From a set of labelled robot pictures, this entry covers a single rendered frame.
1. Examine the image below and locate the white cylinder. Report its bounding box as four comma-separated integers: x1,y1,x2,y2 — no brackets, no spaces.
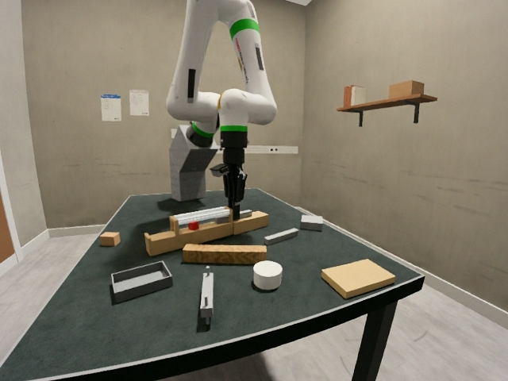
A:
253,261,282,290

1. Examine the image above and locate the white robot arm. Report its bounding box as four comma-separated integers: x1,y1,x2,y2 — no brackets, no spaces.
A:
166,0,277,149

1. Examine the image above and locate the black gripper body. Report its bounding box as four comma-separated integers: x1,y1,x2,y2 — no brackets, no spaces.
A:
223,149,244,179

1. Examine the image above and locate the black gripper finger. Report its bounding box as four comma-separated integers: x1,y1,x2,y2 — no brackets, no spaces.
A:
230,168,248,220
223,170,233,209

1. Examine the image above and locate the white rectangular bar with pegs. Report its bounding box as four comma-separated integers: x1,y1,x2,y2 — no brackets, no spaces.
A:
201,267,214,324

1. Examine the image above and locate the tan flat rectangular board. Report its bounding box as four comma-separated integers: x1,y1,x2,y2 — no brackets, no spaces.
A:
321,260,395,298

